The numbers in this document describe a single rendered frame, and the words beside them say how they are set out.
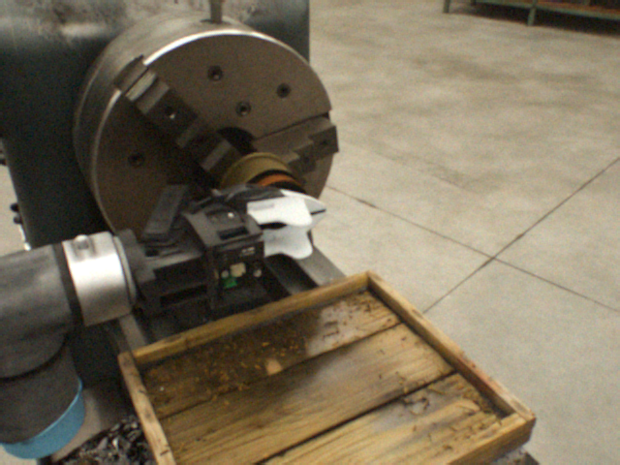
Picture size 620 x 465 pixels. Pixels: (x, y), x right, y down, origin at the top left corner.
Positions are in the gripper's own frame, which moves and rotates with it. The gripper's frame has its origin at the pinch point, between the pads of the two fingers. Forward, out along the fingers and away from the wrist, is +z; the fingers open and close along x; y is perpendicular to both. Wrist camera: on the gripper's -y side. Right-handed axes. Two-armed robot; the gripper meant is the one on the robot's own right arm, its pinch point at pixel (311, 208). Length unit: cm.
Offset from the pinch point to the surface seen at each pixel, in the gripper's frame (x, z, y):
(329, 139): 1.9, 8.7, -11.3
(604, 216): -109, 210, -97
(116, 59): 12.1, -13.5, -21.3
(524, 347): -109, 110, -49
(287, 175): 2.8, -1.3, -3.1
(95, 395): -54, -25, -40
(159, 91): 10.9, -11.5, -11.9
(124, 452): -49, -23, -20
